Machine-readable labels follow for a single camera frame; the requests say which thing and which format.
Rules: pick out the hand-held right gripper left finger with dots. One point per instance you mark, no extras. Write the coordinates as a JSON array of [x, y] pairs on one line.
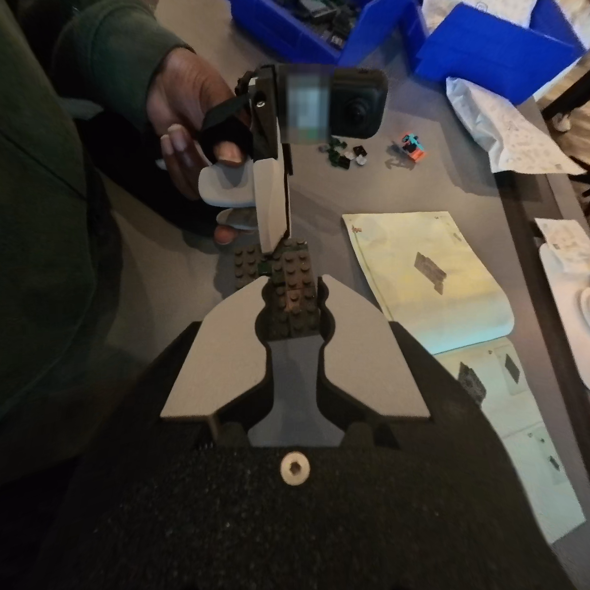
[[216, 364]]

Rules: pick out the brick instruction booklet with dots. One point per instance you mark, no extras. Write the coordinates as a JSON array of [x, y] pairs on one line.
[[428, 285]]

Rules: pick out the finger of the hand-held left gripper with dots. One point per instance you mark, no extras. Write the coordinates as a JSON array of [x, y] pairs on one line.
[[272, 203]]

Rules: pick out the dark green brick plate assembly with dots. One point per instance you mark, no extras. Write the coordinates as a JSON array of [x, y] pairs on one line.
[[290, 295]]

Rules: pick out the blue bin with bricks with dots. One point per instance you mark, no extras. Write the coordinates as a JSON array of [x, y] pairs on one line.
[[382, 32]]

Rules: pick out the grey desk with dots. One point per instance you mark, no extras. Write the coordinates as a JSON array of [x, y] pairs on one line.
[[415, 193]]

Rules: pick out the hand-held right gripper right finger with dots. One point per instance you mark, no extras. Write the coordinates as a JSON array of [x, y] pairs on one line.
[[373, 368]]

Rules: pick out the blue bin lid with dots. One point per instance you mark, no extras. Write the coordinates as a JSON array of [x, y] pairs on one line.
[[488, 60]]

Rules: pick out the orange teal brick figure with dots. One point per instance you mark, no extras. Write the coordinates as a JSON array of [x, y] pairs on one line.
[[413, 148]]

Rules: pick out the white crumpled paper bag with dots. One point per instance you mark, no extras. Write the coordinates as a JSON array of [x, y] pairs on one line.
[[511, 133]]

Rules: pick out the white paper sheets at right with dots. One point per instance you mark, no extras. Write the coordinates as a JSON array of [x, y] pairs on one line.
[[574, 313]]

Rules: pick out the small printed paper slip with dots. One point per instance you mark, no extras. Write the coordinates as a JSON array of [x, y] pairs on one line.
[[564, 235]]

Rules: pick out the person's left hand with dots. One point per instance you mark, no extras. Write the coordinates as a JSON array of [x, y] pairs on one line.
[[184, 101]]

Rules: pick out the person's green sweater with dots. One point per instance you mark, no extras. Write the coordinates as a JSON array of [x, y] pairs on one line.
[[41, 230]]

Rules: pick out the pile of dark bricks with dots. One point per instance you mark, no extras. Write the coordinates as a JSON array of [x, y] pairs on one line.
[[322, 18]]

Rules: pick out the person's left forearm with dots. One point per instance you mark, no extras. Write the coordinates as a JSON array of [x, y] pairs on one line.
[[115, 50]]

